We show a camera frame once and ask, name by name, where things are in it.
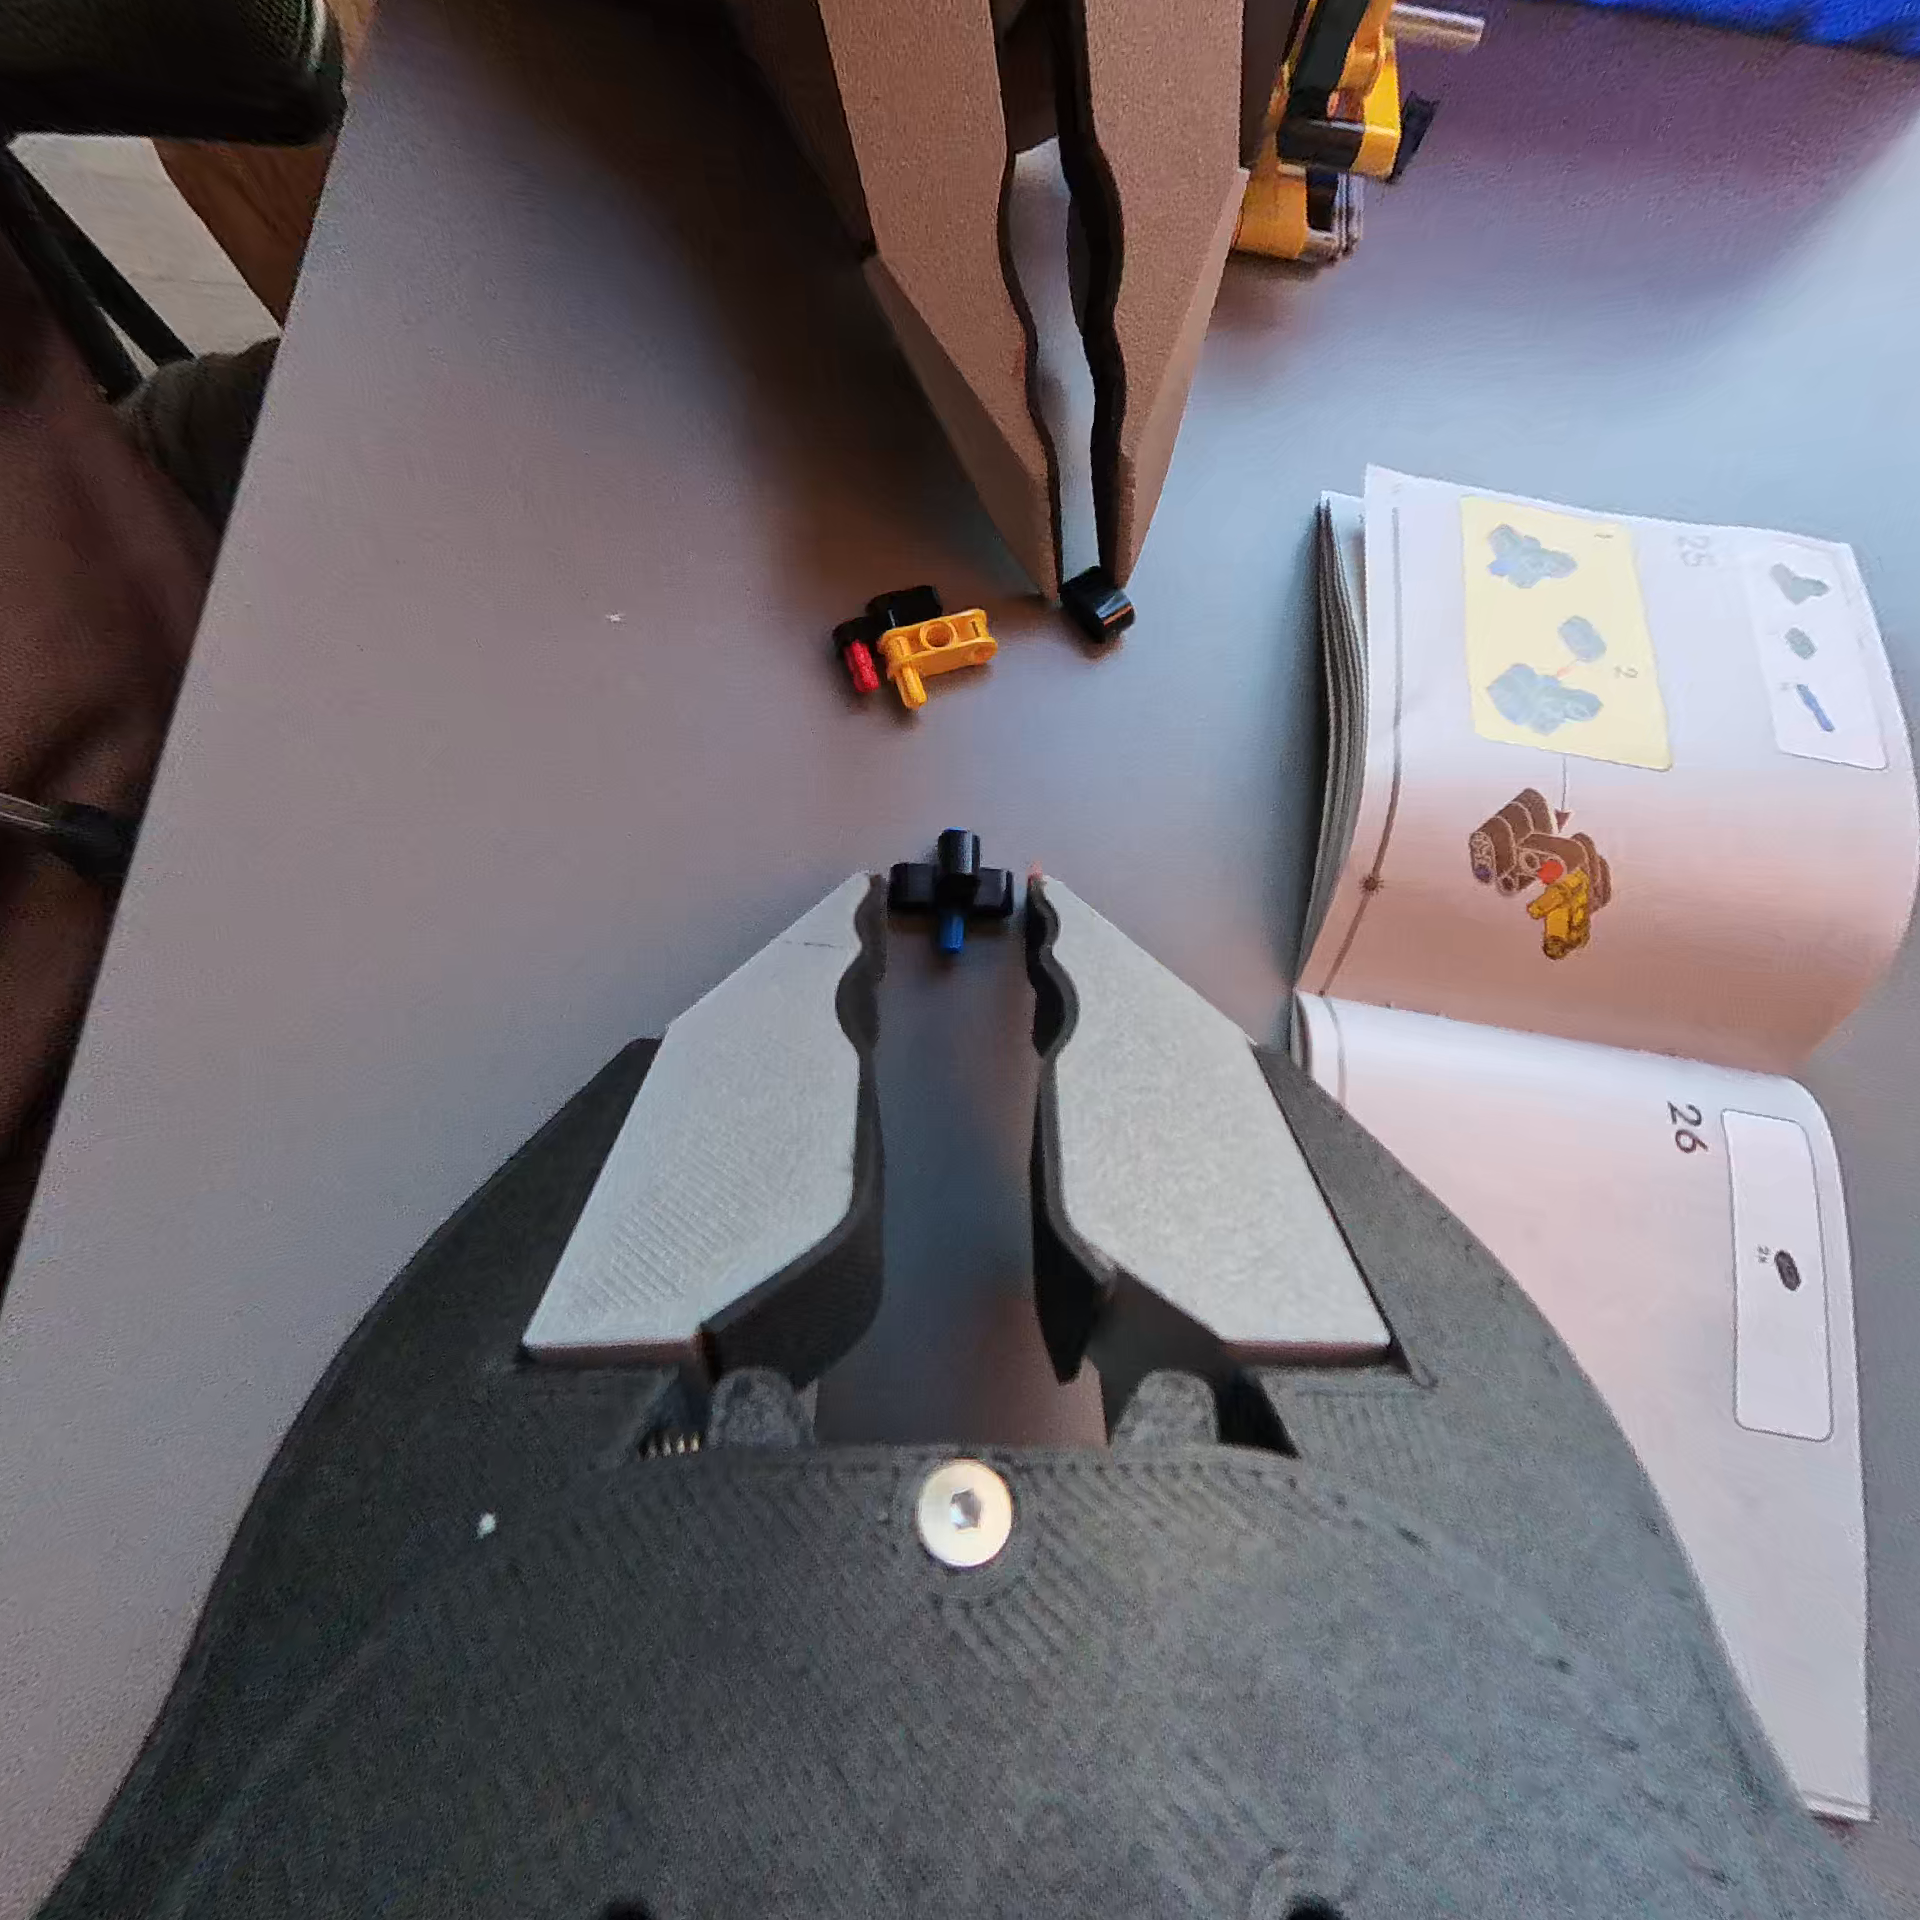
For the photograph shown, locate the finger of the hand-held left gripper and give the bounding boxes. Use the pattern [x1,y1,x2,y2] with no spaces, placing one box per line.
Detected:
[735,0,1075,601]
[1052,0,1256,593]

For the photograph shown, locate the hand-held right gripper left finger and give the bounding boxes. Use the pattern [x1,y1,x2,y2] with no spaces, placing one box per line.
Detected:
[522,870,890,1388]

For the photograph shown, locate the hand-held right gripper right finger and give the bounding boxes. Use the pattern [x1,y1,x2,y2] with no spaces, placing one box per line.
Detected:
[1019,870,1396,1388]

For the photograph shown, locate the black lego piece blue pin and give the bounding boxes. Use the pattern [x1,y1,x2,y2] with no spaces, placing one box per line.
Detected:
[888,830,1020,963]

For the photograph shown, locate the yellow lego vehicle model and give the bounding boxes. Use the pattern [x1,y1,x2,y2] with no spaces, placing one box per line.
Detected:
[1232,0,1484,267]

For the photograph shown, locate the yellow black red lego assembly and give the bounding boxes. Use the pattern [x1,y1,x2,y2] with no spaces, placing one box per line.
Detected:
[831,587,999,710]

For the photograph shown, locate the open lego instruction booklet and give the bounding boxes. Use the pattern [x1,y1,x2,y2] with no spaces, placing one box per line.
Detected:
[1288,465,1920,1827]

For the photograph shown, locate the blue plastic bin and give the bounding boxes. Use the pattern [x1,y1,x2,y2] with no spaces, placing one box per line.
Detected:
[1711,0,1920,62]

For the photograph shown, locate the black chair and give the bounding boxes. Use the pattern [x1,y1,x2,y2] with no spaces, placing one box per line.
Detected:
[0,0,348,398]

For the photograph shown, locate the person's dark clothing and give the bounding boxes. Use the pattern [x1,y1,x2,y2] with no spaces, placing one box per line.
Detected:
[0,254,288,1293]

